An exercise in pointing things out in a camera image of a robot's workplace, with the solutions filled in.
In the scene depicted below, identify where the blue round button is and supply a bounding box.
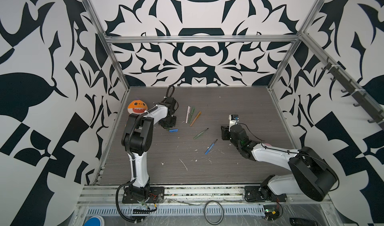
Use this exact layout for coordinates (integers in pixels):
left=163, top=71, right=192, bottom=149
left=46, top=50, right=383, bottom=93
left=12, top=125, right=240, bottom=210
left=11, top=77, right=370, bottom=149
left=84, top=216, right=105, bottom=226

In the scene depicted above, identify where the white slotted cable duct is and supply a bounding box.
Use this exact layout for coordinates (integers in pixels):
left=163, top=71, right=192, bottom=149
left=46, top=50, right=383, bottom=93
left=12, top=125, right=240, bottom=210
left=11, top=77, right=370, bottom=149
left=86, top=204, right=265, bottom=217

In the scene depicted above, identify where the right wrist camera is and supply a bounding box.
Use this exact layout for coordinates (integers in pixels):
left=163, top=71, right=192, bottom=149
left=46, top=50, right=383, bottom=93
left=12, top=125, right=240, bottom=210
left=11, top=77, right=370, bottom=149
left=229, top=115, right=239, bottom=129

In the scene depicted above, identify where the dark green pen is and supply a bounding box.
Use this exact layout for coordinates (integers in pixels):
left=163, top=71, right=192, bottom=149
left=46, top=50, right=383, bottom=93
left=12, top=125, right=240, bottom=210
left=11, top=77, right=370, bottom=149
left=194, top=128, right=209, bottom=140

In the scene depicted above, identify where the black cable loop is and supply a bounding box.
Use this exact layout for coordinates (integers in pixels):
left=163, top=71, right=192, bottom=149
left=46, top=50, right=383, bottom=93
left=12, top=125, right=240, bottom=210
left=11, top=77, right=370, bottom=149
left=203, top=200, right=225, bottom=226

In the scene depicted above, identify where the orange shark plush toy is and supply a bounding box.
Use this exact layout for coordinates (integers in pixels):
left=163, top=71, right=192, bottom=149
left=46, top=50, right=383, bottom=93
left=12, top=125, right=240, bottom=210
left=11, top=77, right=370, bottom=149
left=127, top=100, right=149, bottom=115

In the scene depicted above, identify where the green lit circuit board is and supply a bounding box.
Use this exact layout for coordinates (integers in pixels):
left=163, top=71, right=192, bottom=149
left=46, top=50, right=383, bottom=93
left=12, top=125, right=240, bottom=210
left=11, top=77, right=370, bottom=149
left=264, top=205, right=284, bottom=222

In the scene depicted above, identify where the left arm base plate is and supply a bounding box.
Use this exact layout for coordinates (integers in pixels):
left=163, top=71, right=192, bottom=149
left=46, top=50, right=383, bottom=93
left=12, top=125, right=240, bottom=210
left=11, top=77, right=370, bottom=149
left=122, top=186, right=165, bottom=204

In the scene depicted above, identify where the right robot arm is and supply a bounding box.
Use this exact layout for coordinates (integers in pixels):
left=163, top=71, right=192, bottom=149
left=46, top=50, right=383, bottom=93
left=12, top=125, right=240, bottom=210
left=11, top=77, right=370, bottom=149
left=221, top=124, right=339, bottom=202

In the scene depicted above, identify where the black device bottom right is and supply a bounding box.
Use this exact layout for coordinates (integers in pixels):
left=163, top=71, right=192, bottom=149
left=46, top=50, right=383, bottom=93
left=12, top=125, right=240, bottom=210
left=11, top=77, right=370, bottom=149
left=289, top=218, right=318, bottom=226

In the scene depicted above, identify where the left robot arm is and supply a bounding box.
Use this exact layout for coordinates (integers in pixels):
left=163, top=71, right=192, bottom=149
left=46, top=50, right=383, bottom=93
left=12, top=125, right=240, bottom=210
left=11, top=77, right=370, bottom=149
left=115, top=86, right=179, bottom=224

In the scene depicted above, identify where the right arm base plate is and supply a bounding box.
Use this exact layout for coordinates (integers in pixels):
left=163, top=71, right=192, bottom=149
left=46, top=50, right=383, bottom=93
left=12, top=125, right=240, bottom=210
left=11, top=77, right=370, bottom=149
left=245, top=186, right=287, bottom=203

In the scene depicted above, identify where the wall hook rail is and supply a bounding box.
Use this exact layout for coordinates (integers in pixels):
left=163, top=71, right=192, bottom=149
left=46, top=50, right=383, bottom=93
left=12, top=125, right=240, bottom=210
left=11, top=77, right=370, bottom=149
left=322, top=58, right=384, bottom=131

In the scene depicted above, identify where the blue pen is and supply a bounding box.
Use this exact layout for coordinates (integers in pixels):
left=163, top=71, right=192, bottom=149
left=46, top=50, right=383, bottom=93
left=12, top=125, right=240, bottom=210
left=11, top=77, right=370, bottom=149
left=205, top=139, right=218, bottom=155

